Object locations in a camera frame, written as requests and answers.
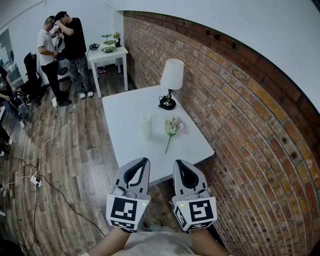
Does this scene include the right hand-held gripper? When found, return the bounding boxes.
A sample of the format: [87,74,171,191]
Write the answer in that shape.
[171,159,218,232]

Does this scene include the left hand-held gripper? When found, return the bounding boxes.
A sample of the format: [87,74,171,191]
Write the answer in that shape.
[106,157,152,233]

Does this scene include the white vase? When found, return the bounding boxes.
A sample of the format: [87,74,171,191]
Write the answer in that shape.
[141,111,153,140]

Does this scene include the pink flowers with green stem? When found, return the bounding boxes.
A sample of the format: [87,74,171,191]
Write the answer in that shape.
[163,115,185,155]

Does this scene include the person's right forearm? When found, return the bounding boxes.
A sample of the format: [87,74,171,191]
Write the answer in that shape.
[189,228,231,256]

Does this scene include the person's left forearm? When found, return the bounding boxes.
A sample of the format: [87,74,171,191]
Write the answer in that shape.
[88,226,131,256]

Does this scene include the person's light shirt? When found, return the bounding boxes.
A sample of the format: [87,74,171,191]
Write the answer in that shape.
[84,231,201,256]

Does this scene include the table lamp with white shade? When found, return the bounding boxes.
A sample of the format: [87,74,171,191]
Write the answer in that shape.
[157,58,185,111]

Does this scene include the small white side table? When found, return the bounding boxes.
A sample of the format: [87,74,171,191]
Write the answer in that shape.
[86,44,129,99]

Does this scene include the green tiered tray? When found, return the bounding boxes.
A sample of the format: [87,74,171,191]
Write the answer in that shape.
[100,34,118,54]

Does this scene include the small potted plant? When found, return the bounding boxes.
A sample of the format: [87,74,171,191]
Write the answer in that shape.
[112,31,123,48]

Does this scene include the black office chair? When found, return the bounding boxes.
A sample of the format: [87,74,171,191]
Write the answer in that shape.
[23,52,50,106]

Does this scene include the glass window panel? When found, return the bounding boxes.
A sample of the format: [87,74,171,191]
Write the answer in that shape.
[0,28,23,86]

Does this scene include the black cable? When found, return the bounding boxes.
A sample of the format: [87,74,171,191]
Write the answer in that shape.
[29,174,106,251]

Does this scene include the white power strip with cables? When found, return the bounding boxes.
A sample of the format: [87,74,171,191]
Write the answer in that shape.
[0,106,61,191]

